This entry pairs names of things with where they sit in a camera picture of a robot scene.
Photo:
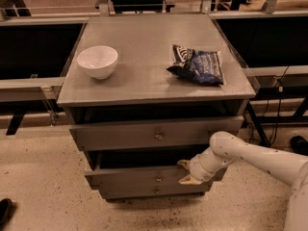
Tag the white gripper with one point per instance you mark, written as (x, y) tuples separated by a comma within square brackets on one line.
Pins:
[(196, 169)]

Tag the grey drawer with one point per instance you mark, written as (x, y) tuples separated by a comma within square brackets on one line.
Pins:
[(151, 133), (146, 191), (138, 167)]

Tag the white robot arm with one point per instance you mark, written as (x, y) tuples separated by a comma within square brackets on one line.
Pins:
[(289, 168)]

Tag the grey top drawer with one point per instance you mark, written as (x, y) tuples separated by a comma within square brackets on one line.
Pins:
[(151, 133)]

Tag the grey bottom drawer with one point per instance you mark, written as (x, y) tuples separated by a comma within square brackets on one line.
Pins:
[(146, 191)]

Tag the grey drawer cabinet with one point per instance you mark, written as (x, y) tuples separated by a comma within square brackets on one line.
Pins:
[(141, 88)]

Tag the blue chip bag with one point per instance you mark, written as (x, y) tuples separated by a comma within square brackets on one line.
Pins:
[(198, 66)]

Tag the black shoe at right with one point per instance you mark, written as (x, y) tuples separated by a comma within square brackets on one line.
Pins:
[(299, 145)]

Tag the black shoe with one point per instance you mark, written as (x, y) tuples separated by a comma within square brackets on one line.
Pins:
[(5, 208), (299, 145)]

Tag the white ceramic bowl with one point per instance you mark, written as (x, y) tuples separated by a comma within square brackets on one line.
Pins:
[(98, 61)]

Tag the right metal railing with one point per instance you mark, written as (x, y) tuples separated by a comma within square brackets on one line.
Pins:
[(273, 47)]

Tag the metal railing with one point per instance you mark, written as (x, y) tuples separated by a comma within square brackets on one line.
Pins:
[(273, 47), (35, 55)]

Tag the black shoe at left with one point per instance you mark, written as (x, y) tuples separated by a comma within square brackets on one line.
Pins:
[(5, 208)]

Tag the left metal railing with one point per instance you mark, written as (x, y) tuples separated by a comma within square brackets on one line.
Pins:
[(35, 55)]

